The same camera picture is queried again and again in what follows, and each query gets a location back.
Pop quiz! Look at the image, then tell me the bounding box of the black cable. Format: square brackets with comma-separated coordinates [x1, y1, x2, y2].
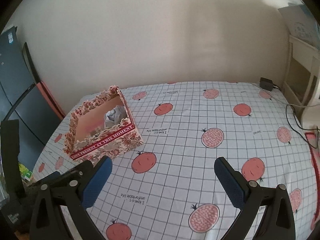
[272, 83, 320, 151]

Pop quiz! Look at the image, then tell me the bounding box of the crumpled white paper ball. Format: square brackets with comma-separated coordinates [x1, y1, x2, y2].
[104, 105, 127, 129]

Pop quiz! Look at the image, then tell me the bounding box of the black power adapter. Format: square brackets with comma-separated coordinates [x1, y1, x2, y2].
[259, 77, 274, 91]

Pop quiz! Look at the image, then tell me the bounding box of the floral cardboard box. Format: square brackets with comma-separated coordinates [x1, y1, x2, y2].
[63, 86, 144, 163]

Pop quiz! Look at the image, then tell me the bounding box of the pomegranate grid tablecloth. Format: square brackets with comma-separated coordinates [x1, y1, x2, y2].
[32, 81, 320, 240]

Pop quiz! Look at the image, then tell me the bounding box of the dark blue refrigerator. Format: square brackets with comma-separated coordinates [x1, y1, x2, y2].
[1, 27, 61, 170]

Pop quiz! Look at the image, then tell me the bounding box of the white wooden shelf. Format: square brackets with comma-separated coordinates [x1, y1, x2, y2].
[277, 2, 320, 131]

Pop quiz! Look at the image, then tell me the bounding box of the pink folded board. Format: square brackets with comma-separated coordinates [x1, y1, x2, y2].
[36, 81, 65, 120]

